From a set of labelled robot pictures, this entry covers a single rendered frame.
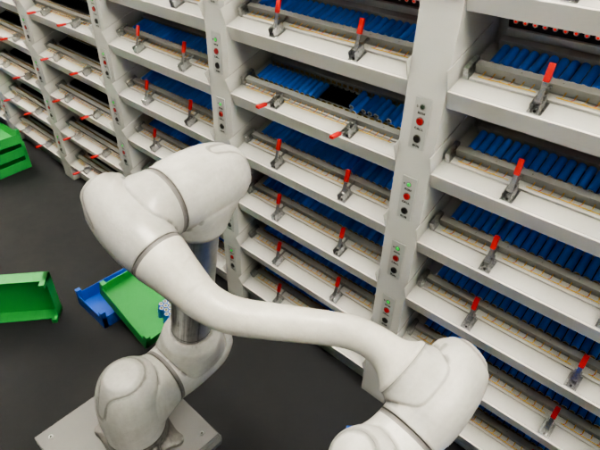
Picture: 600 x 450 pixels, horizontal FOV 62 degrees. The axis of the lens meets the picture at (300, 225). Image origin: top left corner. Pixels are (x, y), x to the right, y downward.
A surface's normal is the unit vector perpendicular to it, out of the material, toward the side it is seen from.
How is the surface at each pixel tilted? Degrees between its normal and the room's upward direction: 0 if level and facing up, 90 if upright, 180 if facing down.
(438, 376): 25
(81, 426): 2
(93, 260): 0
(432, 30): 90
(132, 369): 10
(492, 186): 21
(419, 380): 29
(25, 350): 0
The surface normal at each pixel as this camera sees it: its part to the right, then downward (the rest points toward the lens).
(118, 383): -0.03, -0.74
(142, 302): 0.26, -0.63
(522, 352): -0.22, -0.60
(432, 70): -0.67, 0.43
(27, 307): 0.14, 0.59
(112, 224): -0.28, -0.08
